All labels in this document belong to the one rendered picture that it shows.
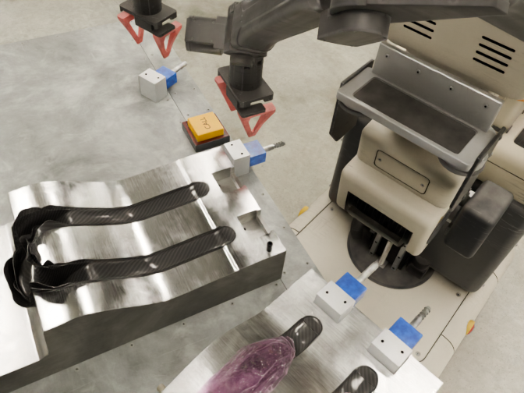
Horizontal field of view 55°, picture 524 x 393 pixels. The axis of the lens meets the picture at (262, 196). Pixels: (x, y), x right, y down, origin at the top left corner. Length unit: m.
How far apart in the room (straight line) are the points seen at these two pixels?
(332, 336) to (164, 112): 0.64
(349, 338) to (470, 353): 1.11
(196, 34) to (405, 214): 0.54
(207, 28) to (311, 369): 0.54
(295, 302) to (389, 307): 0.74
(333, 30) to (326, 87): 2.18
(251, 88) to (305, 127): 1.48
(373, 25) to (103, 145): 0.80
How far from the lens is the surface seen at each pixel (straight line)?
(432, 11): 0.40
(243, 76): 0.87
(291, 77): 2.63
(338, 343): 0.80
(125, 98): 1.22
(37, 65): 1.37
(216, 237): 0.84
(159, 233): 0.85
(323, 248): 1.58
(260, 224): 0.88
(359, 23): 0.41
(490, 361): 1.90
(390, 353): 0.78
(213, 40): 0.82
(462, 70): 0.89
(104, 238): 0.83
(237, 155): 1.00
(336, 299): 0.80
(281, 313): 0.81
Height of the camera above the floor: 1.57
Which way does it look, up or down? 50 degrees down
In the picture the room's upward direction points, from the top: 6 degrees clockwise
